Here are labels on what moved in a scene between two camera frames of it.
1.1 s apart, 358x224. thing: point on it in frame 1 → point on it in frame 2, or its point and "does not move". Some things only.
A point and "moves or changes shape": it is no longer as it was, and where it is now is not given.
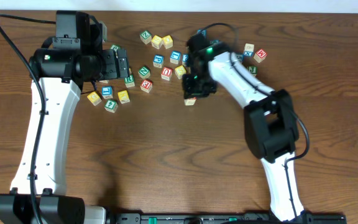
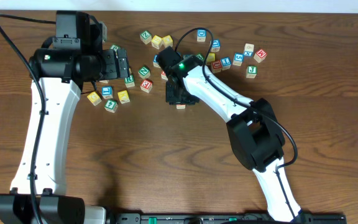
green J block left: (115, 47) does not move
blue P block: (158, 61) does not move
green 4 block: (111, 106) does not move
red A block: (189, 101) moves or changes shape
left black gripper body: (108, 70) does not move
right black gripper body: (199, 84) → (180, 97)
